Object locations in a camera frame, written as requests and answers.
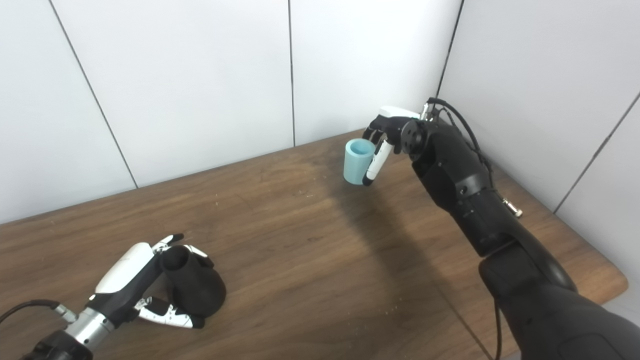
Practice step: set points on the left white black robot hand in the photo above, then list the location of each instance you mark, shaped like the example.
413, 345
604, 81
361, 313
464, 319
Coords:
127, 280

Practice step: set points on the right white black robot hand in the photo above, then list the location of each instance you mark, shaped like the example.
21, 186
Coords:
392, 125

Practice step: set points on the black funnel-shaped nozzle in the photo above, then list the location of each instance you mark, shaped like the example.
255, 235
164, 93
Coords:
195, 290

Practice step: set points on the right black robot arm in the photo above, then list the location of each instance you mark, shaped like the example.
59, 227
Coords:
500, 235

